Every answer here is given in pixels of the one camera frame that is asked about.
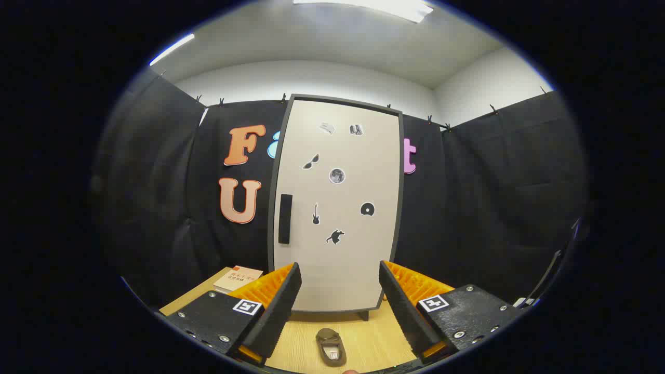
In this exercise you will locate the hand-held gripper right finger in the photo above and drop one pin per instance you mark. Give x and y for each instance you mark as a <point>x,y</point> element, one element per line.
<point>402,306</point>

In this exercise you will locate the brown fuzzy shoe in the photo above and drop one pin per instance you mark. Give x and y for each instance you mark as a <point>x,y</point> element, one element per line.
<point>330,347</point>

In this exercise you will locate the ceiling light panel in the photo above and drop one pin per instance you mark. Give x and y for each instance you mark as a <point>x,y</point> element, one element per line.
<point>379,7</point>

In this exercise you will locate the pale cover book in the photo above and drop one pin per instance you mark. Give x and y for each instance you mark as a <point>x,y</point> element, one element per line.
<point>238,279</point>

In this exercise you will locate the beige shoe cabinet door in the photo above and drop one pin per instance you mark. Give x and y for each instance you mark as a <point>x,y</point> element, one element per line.
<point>343,270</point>

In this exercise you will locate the dark grey shoe cabinet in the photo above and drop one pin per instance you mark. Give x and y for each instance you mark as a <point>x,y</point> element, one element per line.
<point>362,315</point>

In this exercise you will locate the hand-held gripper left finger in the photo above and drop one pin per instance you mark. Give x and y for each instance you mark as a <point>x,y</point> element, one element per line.
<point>280,306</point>

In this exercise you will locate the black backdrop cloth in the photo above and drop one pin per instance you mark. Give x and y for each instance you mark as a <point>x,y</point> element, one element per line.
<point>467,208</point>

